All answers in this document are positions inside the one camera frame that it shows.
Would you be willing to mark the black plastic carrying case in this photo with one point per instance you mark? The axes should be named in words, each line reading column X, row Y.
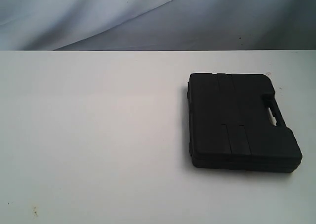
column 235, row 123

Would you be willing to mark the grey fabric backdrop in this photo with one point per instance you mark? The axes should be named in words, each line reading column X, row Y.
column 157, row 24

